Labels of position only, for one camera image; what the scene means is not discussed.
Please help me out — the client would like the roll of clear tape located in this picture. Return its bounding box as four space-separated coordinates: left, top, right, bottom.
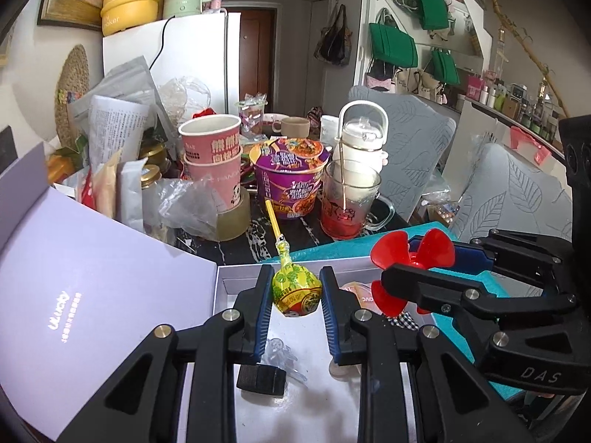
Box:
215 189 251 243

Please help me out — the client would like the pink paper cup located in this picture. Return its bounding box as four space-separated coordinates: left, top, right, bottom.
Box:
182 152 246 212
178 114 243 168

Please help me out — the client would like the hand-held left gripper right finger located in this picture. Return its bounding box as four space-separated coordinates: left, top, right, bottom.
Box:
320 265 537 443

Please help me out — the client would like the black white checkered scrunchie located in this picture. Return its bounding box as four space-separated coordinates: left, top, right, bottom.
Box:
387 311 437 332

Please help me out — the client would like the brown door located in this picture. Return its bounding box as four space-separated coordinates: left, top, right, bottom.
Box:
239 7 273 103

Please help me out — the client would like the white refrigerator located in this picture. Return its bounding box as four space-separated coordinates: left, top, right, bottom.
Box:
102 11 242 117

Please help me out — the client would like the crumpled clear plastic bag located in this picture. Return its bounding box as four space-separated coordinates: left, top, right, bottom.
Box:
151 177 232 241

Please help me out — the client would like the gold lid glass jar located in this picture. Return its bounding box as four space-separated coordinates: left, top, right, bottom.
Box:
139 164 163 191

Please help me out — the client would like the beige pouch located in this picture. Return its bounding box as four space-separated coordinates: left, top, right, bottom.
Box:
91 152 123 220

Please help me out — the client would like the teal printed mat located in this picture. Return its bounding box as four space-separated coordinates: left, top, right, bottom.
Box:
277 226 528 403

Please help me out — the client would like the round woven straw mat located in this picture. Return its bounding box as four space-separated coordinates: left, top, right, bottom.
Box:
54 45 91 149

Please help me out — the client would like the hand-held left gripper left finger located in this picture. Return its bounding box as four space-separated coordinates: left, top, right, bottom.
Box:
55 265 276 443

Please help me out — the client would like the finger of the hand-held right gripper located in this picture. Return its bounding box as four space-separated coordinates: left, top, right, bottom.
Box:
410 228 574 289
380 262 581 349

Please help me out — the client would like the black power cable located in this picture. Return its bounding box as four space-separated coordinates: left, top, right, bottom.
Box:
151 15 179 71

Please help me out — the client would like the yellow cooking pot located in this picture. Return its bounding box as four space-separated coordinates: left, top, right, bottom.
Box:
100 0 195 37

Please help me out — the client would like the printed paper packet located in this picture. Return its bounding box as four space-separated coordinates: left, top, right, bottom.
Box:
87 95 154 172

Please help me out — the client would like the white thermos jug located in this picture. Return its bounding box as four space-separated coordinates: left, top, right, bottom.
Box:
334 100 390 186

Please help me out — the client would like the green tote bag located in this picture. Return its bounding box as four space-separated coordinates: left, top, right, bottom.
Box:
411 0 451 32
430 48 461 85
369 23 419 68

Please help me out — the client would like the glass mug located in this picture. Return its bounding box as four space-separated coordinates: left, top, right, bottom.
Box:
320 159 396 241

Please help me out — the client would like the beige ceramic mug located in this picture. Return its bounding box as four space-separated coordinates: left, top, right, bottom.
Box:
272 117 311 138

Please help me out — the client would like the white foil pouch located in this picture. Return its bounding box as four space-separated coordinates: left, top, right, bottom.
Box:
117 159 149 232

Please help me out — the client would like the clear hair claw clip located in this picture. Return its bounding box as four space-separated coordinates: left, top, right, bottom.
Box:
263 338 309 384

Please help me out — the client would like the grey foil packet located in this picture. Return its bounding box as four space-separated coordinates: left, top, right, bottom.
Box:
74 55 163 116

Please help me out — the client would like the yellow lollipop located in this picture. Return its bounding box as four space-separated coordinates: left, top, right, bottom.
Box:
264 199 323 319

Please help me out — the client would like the bamboo pole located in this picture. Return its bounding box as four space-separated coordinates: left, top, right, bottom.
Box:
479 0 571 119

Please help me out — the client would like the clear plastic cup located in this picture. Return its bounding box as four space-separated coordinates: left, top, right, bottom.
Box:
236 99 265 135

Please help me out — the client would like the white gift box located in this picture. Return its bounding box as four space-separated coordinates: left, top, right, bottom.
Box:
0 141 445 443

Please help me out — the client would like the red plastic fan toy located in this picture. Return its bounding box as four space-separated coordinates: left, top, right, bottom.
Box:
369 228 456 319

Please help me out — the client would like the purple instant noodle bowl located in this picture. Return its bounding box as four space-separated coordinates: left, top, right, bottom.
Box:
249 137 332 225

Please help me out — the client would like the dark hanging bag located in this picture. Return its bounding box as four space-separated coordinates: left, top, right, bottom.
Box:
313 4 354 66

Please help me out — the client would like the small orange packet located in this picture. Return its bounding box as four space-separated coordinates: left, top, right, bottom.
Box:
342 281 385 317

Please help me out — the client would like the grey leaf pattern chair cushion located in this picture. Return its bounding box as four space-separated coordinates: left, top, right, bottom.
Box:
346 85 457 223
449 143 576 243

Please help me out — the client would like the row of cosmetic bottles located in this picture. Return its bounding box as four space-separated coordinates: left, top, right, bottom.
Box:
456 74 562 140

